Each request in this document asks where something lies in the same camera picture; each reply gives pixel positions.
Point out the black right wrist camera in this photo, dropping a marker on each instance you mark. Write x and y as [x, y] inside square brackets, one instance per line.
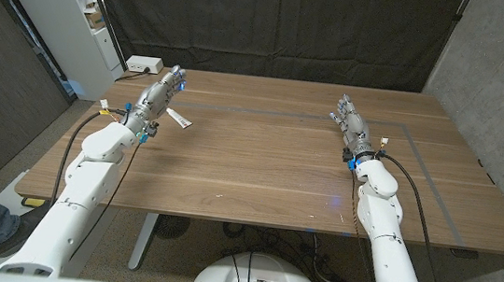
[348, 158]

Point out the white power strip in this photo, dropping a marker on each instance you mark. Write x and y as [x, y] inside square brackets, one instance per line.
[144, 64]

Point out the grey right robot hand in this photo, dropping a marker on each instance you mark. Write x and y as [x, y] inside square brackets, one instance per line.
[356, 128]

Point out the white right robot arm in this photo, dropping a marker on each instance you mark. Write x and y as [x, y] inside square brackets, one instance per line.
[380, 211]

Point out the round black floor fan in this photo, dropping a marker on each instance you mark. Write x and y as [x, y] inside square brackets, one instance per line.
[172, 226]

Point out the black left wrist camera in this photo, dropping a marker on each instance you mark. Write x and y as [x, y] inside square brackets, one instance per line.
[150, 131]

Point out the white shelf cabinet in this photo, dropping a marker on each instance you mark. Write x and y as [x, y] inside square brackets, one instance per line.
[58, 22]

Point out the cardboard box on shelf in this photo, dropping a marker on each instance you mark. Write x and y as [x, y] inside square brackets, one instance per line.
[94, 19]

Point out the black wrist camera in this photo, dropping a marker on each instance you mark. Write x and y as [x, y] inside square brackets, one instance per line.
[348, 158]
[150, 131]

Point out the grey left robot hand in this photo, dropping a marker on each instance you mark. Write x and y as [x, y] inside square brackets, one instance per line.
[155, 100]

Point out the person's black shoe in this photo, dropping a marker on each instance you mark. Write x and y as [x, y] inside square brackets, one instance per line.
[19, 236]

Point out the white toothpaste tube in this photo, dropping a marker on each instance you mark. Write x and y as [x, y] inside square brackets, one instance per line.
[179, 119]

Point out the black backdrop cloth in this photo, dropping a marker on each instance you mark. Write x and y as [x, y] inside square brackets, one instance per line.
[274, 21]

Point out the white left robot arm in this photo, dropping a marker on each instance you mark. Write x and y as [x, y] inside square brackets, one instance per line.
[89, 175]

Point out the yellow floor object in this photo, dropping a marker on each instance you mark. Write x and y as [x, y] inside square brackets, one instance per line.
[32, 202]

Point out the black backdrop stand pole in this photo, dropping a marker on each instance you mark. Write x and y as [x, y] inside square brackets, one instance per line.
[105, 17]
[459, 8]

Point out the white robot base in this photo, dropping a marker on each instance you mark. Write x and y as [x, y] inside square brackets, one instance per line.
[259, 273]

